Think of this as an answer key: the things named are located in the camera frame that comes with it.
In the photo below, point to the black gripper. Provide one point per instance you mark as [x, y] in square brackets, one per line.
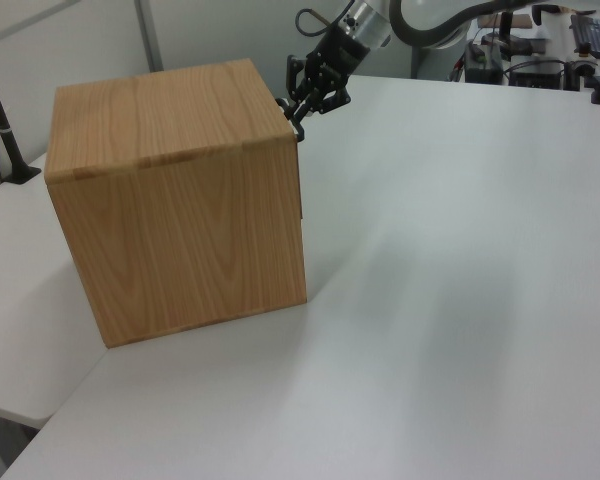
[339, 49]

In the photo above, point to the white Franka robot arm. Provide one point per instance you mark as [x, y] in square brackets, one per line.
[372, 22]

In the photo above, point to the light wooden drawer cabinet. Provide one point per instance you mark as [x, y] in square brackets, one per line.
[180, 200]

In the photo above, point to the black computer keyboard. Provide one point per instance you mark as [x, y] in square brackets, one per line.
[590, 32]

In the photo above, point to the black electronics box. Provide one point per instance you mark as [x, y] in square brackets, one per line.
[485, 62]

